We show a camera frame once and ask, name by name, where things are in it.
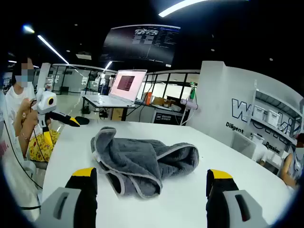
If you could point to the person's left hand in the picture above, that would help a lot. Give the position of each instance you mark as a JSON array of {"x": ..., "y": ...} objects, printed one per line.
[{"x": 27, "y": 111}]

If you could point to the purple rolled mat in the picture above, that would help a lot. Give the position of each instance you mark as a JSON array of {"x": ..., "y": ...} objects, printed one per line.
[{"x": 188, "y": 104}]

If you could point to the group of white storage bins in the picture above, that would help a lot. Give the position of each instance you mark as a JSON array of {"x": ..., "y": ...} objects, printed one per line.
[{"x": 272, "y": 117}]

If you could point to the ceiling light strip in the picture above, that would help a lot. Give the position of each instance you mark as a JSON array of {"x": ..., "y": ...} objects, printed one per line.
[
  {"x": 52, "y": 48},
  {"x": 178, "y": 7}
]

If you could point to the stack of cardboard boxes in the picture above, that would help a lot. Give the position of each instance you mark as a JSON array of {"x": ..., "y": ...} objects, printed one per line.
[{"x": 164, "y": 102}]

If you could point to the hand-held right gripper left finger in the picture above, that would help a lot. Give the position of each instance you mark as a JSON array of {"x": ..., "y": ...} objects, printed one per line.
[{"x": 78, "y": 199}]

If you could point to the white chair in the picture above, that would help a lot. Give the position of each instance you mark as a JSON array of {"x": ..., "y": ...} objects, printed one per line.
[{"x": 243, "y": 145}]

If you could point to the green hanging item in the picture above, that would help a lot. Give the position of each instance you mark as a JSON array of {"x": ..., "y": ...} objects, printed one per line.
[{"x": 193, "y": 92}]

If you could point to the orange box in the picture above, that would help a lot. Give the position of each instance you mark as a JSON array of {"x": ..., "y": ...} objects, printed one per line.
[{"x": 148, "y": 98}]

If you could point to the overhead dark display screen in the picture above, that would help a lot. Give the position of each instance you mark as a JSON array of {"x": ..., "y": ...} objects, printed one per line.
[{"x": 142, "y": 42}]

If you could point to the white side desk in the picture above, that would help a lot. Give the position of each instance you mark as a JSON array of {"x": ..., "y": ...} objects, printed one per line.
[{"x": 102, "y": 102}]

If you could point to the white table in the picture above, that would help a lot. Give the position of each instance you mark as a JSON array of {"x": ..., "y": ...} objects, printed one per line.
[{"x": 213, "y": 166}]

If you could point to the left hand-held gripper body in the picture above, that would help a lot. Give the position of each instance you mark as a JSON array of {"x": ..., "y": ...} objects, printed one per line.
[{"x": 46, "y": 103}]

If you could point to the metal shelf rack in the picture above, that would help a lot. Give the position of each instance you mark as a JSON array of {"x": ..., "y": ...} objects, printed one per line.
[{"x": 273, "y": 102}]

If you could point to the person's white shirt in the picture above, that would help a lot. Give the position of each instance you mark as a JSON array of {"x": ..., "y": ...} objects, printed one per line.
[{"x": 14, "y": 180}]

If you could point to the white laptop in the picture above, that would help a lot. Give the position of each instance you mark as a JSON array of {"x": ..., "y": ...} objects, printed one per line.
[{"x": 128, "y": 85}]

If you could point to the yellow duck-printed bag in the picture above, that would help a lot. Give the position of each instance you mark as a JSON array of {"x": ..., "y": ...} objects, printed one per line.
[{"x": 39, "y": 149}]

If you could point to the white pole stand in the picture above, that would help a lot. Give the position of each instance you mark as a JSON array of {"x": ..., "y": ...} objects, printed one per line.
[{"x": 187, "y": 116}]

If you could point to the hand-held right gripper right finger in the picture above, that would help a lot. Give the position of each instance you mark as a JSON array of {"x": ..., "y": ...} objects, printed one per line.
[{"x": 221, "y": 199}]

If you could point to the black cabinet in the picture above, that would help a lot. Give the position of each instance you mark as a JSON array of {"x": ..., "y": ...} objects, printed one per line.
[{"x": 166, "y": 117}]

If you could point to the grey towel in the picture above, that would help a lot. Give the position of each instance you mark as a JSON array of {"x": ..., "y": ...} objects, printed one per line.
[{"x": 137, "y": 161}]

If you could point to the ceiling air vent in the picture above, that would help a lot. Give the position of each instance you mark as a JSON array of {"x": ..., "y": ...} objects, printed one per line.
[{"x": 83, "y": 55}]

